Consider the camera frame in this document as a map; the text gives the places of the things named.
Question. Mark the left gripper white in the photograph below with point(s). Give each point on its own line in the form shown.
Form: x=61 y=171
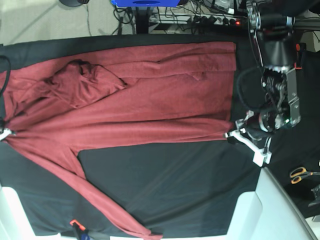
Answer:
x=251 y=132

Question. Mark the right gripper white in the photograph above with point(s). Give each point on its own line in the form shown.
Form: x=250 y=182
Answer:
x=5 y=133

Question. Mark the red long-sleeve T-shirt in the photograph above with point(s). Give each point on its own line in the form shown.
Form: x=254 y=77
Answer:
x=171 y=93

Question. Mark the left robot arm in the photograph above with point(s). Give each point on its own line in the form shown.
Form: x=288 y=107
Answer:
x=271 y=25

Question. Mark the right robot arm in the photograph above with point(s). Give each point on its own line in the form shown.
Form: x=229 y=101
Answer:
x=5 y=84

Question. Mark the orange black clamp right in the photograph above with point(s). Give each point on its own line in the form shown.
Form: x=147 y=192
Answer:
x=300 y=51

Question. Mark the orange black clamp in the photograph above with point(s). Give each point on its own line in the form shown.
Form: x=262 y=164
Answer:
x=300 y=51
x=80 y=232

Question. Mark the white power strip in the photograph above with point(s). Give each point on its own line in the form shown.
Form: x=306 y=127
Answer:
x=184 y=19

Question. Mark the orange black clamp bottom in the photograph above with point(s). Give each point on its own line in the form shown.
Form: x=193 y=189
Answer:
x=80 y=232

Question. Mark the blue box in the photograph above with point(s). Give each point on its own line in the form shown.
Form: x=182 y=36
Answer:
x=145 y=3

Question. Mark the yellow-handled scissors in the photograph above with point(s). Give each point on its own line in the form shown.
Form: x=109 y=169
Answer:
x=301 y=173

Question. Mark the black table stand post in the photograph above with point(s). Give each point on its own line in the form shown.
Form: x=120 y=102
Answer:
x=142 y=16

